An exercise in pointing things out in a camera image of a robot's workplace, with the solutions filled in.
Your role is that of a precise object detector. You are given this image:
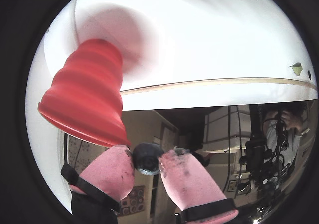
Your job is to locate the pink padded gripper finger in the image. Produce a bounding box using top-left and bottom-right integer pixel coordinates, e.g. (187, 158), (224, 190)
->
(158, 146), (240, 224)
(60, 145), (137, 224)

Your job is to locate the black camera on tripod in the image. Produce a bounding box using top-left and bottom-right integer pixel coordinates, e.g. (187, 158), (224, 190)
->
(239, 104), (291, 197)

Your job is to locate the red collapsible ribbed cup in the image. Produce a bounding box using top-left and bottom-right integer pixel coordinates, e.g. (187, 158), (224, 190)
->
(37, 38), (132, 147)

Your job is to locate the person in white shirt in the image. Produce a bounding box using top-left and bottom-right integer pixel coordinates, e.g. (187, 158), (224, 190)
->
(263, 106), (308, 165)

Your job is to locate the large light green leaf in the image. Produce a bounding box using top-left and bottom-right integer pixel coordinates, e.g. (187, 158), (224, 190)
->
(289, 62), (303, 76)

